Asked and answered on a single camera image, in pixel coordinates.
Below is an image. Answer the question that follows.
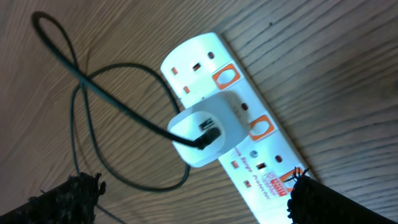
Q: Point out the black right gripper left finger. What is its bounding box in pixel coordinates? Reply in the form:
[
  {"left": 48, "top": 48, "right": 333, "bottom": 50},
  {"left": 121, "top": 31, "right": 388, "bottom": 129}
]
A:
[{"left": 1, "top": 172, "right": 106, "bottom": 224}]

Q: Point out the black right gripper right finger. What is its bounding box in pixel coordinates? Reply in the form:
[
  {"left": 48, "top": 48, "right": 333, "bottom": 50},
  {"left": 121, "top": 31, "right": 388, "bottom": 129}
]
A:
[{"left": 285, "top": 167, "right": 396, "bottom": 224}]

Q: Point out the white charger plug adapter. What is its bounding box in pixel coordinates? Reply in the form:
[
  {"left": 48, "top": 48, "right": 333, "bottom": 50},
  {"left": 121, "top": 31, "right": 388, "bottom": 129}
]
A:
[{"left": 167, "top": 91, "right": 250, "bottom": 168}]

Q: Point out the white power strip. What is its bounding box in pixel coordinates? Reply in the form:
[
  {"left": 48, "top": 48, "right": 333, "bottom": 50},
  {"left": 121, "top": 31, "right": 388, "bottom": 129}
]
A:
[{"left": 160, "top": 32, "right": 306, "bottom": 223}]

